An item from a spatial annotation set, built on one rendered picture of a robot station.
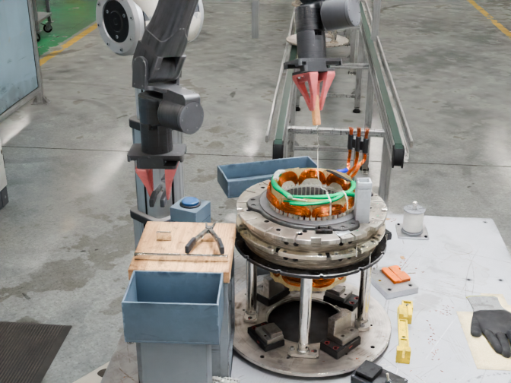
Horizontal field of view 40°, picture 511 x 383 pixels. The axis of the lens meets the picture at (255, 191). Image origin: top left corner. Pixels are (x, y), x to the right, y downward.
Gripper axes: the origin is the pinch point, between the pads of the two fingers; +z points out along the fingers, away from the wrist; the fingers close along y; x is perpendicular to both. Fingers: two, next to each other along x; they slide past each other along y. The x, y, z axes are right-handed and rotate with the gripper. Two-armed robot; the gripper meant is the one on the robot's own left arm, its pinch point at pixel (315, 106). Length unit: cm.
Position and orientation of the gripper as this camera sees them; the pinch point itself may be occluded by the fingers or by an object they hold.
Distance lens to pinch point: 140.5
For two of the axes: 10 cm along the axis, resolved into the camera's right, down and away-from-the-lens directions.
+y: 8.8, -1.0, 4.7
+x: -4.7, -0.2, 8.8
